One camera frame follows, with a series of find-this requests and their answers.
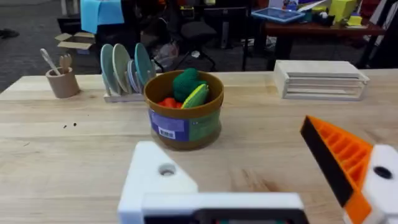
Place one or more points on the white orange left gripper right finger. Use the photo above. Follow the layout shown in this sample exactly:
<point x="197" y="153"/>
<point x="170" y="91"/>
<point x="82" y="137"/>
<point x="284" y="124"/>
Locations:
<point x="357" y="168"/>

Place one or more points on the bare white left gripper left finger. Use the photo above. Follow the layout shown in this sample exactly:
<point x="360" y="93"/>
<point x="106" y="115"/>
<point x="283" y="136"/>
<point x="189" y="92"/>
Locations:
<point x="149" y="183"/>

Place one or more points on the brown tub with knitted toys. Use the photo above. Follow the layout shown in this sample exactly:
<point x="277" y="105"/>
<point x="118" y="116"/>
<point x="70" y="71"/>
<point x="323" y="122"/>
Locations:
<point x="186" y="124"/>

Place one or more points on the pale wooden peg rack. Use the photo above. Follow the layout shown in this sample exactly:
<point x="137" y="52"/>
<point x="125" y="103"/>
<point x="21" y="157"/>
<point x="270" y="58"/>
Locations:
<point x="122" y="97"/>

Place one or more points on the pale wooden flat box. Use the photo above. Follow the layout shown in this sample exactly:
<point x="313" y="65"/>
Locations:
<point x="317" y="79"/>

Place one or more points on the small pale blue plate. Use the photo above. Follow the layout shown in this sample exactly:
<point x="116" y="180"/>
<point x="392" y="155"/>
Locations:
<point x="132" y="74"/>

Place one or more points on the teal plate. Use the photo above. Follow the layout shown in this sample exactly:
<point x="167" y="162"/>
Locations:
<point x="142" y="63"/>

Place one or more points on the pale green plate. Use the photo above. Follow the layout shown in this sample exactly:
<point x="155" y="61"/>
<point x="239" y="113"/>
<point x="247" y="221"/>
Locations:
<point x="120" y="65"/>
<point x="106" y="68"/>

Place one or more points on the tan cutlery cup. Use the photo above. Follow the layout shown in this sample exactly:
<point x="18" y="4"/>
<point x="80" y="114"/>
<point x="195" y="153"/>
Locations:
<point x="63" y="85"/>

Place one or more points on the clear plastic bag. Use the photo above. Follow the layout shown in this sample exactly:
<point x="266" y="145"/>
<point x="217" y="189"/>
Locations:
<point x="166" y="54"/>

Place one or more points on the reddish brown table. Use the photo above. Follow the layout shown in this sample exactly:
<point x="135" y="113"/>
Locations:
<point x="320" y="29"/>

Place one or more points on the wooden fork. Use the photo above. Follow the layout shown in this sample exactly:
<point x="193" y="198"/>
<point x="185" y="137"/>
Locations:
<point x="65" y="62"/>

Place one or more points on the white spoon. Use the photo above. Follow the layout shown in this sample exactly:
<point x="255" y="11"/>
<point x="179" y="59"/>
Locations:
<point x="49" y="60"/>

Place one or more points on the open cardboard box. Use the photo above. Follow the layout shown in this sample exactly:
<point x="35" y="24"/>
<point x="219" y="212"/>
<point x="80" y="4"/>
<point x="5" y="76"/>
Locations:
<point x="76" y="42"/>

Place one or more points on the black office chair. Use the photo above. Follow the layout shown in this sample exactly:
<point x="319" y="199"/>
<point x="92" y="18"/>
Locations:
<point x="196" y="31"/>

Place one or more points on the yellow box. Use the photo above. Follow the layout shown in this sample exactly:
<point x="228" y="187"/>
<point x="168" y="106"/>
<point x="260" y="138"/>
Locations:
<point x="342" y="9"/>

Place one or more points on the blue tray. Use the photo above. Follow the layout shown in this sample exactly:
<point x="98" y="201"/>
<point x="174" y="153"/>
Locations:
<point x="276" y="14"/>

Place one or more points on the blue cloth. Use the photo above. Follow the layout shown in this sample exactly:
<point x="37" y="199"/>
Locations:
<point x="101" y="14"/>

